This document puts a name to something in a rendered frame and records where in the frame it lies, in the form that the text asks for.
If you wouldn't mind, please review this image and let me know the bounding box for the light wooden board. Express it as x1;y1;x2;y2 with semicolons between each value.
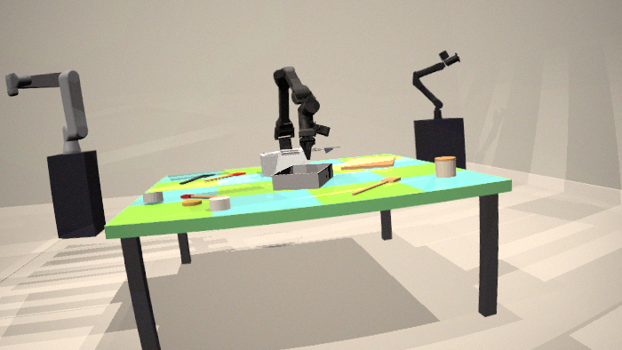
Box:
341;155;395;170

